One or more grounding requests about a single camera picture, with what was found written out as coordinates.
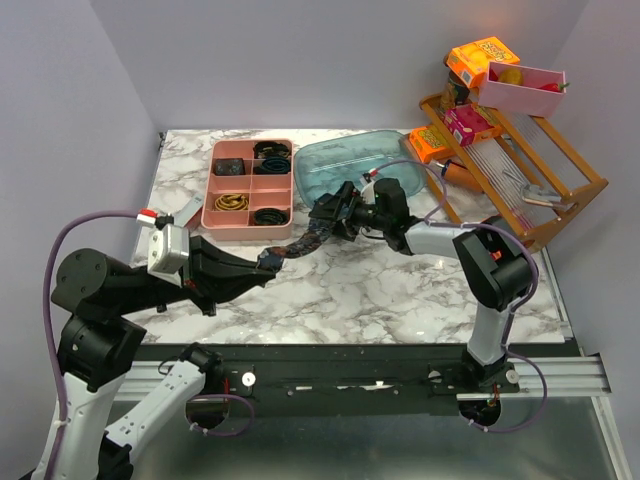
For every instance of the brown snack can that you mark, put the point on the brown snack can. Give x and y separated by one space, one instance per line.
456 91

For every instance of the orange snack box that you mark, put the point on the orange snack box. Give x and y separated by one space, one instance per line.
470 62
429 144

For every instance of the pink rectangular bin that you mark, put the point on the pink rectangular bin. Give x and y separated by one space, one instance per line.
526 99

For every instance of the aluminium rail frame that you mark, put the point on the aluminium rail frame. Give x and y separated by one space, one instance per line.
543 378

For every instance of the wooden dish rack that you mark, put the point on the wooden dish rack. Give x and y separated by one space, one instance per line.
529 151

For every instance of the rolled teal tie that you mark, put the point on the rolled teal tie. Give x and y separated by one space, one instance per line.
273 166

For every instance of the pink snack box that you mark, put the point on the pink snack box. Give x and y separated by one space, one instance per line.
470 124

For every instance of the orange snack box middle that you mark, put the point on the orange snack box middle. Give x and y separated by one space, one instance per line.
429 144

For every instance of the red toy pepper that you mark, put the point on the red toy pepper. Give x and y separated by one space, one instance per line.
555 87

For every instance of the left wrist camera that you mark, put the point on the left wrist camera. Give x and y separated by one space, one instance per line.
168 252

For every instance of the rolled gold tie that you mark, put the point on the rolled gold tie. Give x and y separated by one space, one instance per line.
232 202

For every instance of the rolled dark floral tie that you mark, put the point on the rolled dark floral tie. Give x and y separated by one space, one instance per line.
229 166

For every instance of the rolled black tie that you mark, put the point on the rolled black tie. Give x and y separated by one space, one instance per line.
270 217
269 149

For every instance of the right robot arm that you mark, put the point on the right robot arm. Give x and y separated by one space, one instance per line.
499 270

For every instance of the blue transparent plastic tray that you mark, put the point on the blue transparent plastic tray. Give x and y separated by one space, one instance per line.
323 167

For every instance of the rolled black tie top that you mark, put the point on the rolled black tie top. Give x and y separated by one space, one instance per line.
269 149

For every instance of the orange snack box top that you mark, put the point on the orange snack box top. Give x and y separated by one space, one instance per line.
470 62

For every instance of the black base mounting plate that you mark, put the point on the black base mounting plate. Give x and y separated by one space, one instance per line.
350 380

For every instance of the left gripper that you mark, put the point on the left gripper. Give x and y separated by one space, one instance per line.
218 275

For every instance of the pink compartment organizer tray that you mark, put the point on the pink compartment organizer tray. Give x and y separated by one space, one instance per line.
265 191

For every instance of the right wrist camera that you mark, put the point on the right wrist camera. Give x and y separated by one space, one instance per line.
367 191

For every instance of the floral patterned necktie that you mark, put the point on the floral patterned necktie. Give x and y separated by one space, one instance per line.
318 231

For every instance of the pink silver flat box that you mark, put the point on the pink silver flat box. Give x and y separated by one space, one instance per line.
188 218

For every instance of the rolled black tie bottom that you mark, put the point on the rolled black tie bottom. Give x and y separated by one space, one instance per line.
270 217

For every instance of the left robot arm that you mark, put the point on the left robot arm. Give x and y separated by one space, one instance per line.
98 345

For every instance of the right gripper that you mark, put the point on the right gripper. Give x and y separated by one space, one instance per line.
331 207

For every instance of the orange bottle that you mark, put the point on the orange bottle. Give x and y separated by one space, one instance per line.
457 175

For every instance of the yellow toy fruit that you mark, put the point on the yellow toy fruit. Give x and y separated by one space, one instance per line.
511 76

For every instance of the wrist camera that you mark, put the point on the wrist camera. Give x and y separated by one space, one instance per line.
168 252
367 191

